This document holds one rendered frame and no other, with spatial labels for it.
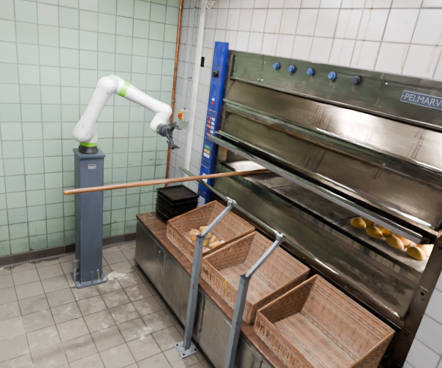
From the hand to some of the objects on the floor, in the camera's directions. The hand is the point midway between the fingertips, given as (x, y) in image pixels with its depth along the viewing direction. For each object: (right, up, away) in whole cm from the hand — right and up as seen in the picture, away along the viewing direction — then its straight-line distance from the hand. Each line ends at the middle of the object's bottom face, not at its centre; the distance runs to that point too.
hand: (178, 138), depth 255 cm
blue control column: (+80, -108, +165) cm, 213 cm away
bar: (+6, -150, +27) cm, 153 cm away
